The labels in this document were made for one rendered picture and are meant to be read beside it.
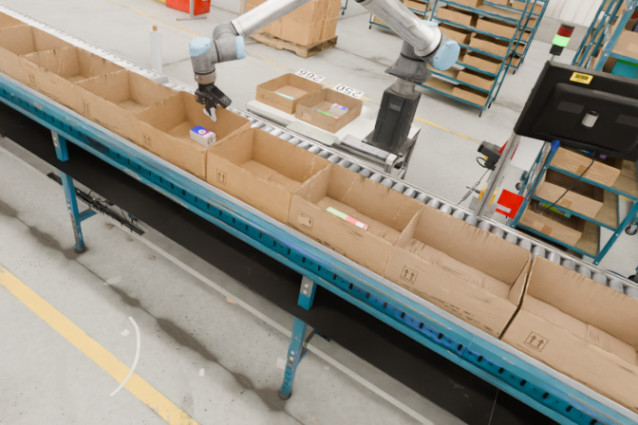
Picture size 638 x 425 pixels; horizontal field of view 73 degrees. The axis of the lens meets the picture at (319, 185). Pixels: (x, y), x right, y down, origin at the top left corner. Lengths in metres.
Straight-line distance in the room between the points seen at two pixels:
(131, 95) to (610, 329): 2.26
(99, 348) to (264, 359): 0.77
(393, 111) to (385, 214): 0.91
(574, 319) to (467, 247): 0.41
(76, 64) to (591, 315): 2.60
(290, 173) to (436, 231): 0.65
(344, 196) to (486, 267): 0.59
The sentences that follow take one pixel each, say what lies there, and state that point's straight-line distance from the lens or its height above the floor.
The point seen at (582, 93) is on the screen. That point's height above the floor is 1.47.
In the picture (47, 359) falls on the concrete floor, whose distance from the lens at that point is 2.43.
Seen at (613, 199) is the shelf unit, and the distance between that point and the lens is 3.02.
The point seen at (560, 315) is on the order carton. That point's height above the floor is 0.88.
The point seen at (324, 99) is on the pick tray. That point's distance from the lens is 2.99.
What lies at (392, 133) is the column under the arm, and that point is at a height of 0.85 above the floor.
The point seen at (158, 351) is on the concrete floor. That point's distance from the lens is 2.34.
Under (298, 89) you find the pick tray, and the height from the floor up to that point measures 0.76.
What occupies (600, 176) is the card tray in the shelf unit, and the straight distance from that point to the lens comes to 2.60.
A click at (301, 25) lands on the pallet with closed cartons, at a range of 6.21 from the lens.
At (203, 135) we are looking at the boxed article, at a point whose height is 0.96.
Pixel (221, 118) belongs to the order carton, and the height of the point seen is 1.03.
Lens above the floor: 1.92
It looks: 34 degrees down
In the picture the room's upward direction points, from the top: 11 degrees clockwise
